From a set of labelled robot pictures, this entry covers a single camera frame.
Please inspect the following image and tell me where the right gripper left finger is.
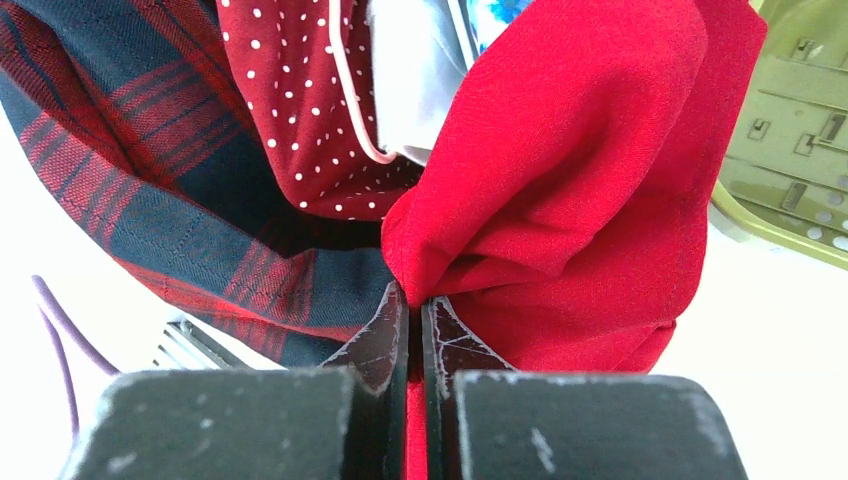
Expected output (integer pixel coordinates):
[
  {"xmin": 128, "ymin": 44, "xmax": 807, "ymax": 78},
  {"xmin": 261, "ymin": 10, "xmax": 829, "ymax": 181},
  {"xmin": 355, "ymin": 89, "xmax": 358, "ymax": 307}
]
[{"xmin": 60, "ymin": 282, "xmax": 409, "ymax": 479}]

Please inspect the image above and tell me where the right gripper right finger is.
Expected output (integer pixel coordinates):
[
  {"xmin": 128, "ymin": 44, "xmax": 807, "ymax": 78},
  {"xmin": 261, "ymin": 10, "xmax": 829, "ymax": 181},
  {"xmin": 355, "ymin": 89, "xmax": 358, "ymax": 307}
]
[{"xmin": 421, "ymin": 297, "xmax": 746, "ymax": 479}]

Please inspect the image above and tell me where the red pleated skirt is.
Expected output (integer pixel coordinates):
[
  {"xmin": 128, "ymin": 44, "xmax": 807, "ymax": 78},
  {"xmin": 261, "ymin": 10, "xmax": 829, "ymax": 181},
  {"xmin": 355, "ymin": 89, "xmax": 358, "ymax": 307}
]
[{"xmin": 380, "ymin": 0, "xmax": 768, "ymax": 480}]

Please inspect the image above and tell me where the red plaid shirt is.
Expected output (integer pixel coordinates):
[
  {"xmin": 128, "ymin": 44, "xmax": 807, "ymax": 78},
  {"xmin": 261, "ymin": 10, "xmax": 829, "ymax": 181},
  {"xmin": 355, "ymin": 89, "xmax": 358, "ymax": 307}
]
[{"xmin": 1, "ymin": 1, "xmax": 391, "ymax": 367}]

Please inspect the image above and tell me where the pink hanger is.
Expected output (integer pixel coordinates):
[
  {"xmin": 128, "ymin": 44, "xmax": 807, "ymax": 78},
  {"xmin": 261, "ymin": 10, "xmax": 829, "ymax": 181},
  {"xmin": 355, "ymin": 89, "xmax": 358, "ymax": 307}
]
[{"xmin": 328, "ymin": 0, "xmax": 398, "ymax": 165}]

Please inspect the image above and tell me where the red polka dot garment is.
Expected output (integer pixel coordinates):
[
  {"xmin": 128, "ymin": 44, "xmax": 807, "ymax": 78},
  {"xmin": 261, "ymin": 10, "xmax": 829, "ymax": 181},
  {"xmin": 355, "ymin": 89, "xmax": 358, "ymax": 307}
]
[{"xmin": 217, "ymin": 0, "xmax": 422, "ymax": 221}]

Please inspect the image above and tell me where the white garment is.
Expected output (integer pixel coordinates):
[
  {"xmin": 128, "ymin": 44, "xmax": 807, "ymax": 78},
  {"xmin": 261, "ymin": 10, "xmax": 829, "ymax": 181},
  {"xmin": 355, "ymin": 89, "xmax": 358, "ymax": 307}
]
[{"xmin": 366, "ymin": 0, "xmax": 476, "ymax": 167}]

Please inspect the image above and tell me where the green plastic basket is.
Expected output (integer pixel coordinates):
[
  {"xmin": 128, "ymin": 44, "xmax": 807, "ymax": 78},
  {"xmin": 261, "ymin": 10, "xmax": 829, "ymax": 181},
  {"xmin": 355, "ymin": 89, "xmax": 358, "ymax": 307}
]
[{"xmin": 709, "ymin": 1, "xmax": 847, "ymax": 269}]

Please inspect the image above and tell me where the blue floral garment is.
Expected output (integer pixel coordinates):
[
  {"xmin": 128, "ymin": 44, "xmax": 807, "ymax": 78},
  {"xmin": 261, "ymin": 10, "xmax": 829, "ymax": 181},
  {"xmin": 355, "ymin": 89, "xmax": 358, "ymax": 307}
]
[{"xmin": 464, "ymin": 0, "xmax": 532, "ymax": 54}]

